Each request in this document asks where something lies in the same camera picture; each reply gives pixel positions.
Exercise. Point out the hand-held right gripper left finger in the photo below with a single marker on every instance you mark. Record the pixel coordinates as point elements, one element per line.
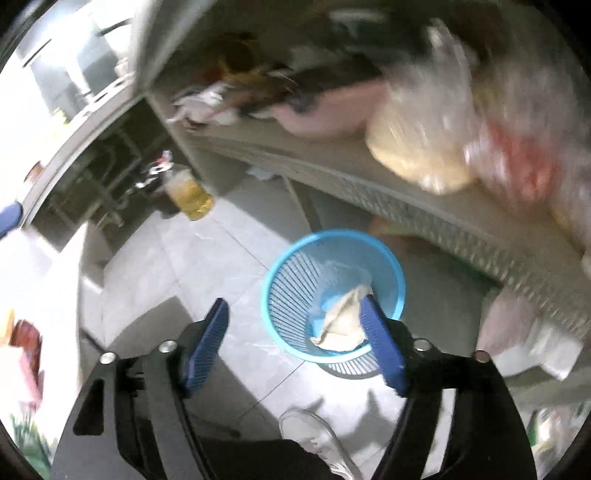
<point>210,341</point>

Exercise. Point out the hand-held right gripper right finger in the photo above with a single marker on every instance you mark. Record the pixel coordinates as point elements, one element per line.
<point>383,341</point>

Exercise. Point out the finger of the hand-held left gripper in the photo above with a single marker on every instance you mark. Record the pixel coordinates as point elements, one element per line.
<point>9,219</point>

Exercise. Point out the beige paper bag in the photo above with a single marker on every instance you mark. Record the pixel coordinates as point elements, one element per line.
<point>341,318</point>

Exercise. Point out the blue plastic mesh basket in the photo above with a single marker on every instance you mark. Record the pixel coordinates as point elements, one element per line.
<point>286,277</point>

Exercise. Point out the person's white shoe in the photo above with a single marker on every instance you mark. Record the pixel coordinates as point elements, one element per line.
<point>318,438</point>

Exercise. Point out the cooking oil bottle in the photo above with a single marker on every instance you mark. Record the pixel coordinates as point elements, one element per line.
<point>189,198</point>

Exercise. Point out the white plastic sack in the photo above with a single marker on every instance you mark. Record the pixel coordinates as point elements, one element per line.
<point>531,337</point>

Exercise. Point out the white rag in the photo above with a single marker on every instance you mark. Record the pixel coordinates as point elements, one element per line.
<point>263,173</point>

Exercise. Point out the clear bag with yellow contents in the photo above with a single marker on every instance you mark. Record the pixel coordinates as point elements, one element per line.
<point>415,157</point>

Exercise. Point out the perforated-edge storage shelf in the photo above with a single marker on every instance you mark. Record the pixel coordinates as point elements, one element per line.
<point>323,161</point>

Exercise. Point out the clear bag with red contents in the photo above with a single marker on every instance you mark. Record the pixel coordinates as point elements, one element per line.
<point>512,161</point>

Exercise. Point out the concrete kitchen counter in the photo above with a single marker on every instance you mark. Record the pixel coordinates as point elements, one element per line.
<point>152,46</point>

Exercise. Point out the pink plastic basin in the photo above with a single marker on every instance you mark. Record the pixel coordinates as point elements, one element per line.
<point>332,115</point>

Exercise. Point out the pile of kitchen utensils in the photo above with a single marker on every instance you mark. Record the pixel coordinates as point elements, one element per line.
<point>240,92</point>

